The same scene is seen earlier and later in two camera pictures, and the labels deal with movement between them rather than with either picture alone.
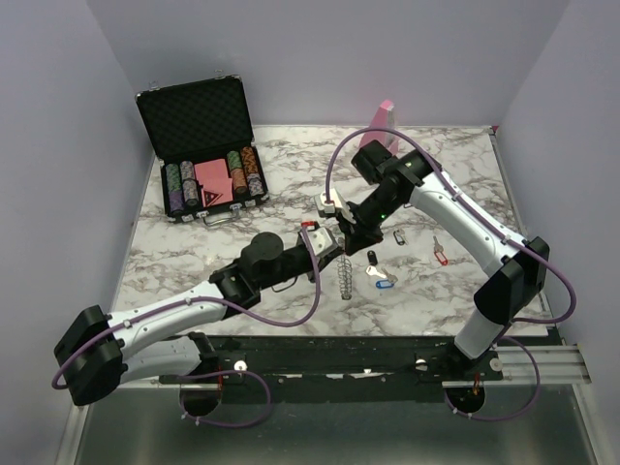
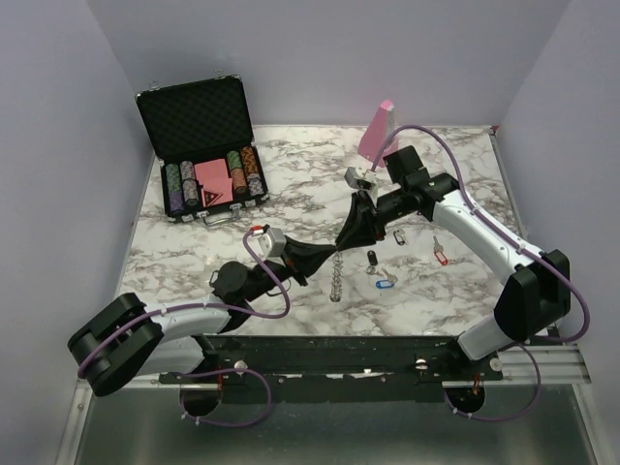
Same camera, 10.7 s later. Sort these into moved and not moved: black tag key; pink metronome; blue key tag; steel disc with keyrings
Moved: steel disc with keyrings
Not moved: blue key tag; pink metronome; black tag key
